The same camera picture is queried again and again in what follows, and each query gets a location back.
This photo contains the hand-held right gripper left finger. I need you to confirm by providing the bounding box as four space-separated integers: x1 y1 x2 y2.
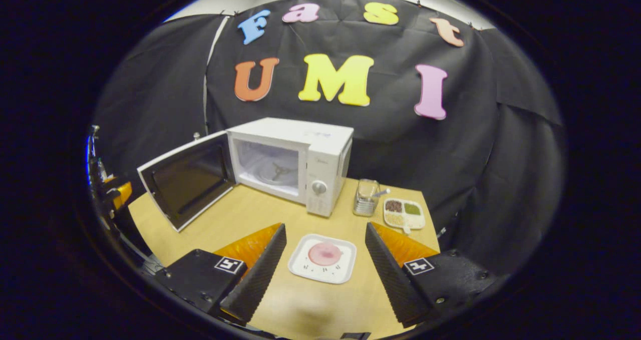
155 223 287 325

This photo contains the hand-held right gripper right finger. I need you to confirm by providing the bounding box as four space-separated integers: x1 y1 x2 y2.
365 221 501 329

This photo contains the white square plate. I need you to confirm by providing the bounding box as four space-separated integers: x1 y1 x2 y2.
287 233 358 284

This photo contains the pink round food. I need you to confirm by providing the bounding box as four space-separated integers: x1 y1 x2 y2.
307 242 344 266

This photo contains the white microwave oven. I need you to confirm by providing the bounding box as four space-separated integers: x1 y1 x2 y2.
137 117 354 232

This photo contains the white divided grain dish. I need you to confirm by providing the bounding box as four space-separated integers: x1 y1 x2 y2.
383 197 426 234

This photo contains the clear glass jar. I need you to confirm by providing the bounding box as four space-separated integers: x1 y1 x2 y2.
353 179 381 217

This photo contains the black backdrop cloth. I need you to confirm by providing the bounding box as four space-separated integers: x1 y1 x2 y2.
93 0 566 280

